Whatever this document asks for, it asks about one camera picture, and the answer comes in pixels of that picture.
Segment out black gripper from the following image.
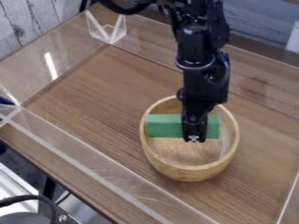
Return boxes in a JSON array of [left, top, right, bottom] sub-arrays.
[[176, 51, 230, 143]]

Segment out green rectangular block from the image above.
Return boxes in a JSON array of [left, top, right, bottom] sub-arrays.
[[144, 114, 220, 139]]

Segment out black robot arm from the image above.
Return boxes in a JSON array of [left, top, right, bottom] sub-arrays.
[[97, 0, 230, 143]]

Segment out brown wooden bowl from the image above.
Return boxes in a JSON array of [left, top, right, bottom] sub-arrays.
[[139, 96, 239, 182]]

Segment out clear acrylic tray walls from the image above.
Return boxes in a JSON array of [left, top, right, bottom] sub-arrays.
[[0, 16, 299, 224]]

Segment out white object at right edge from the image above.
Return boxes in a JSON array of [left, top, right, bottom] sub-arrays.
[[284, 21, 299, 53]]

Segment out black metal bracket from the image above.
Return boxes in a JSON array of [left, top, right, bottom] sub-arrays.
[[37, 195, 80, 224]]

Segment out black cable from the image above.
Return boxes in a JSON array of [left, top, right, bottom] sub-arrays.
[[0, 194, 59, 224]]

